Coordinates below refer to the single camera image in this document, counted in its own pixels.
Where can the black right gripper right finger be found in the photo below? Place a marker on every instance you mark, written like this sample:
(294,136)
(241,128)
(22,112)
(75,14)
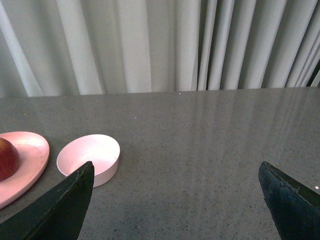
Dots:
(295,208)

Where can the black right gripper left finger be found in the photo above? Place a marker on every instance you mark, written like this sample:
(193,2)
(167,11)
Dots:
(58,214)

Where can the red apple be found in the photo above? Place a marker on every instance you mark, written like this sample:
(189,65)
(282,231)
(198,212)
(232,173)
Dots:
(9,159)

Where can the pink plate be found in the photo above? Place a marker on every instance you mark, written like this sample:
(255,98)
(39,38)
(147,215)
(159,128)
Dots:
(34,154)

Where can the pale pink bowl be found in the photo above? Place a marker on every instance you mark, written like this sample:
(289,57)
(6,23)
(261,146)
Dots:
(102,150)

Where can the white curtain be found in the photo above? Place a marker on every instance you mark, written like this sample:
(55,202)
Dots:
(84,47)

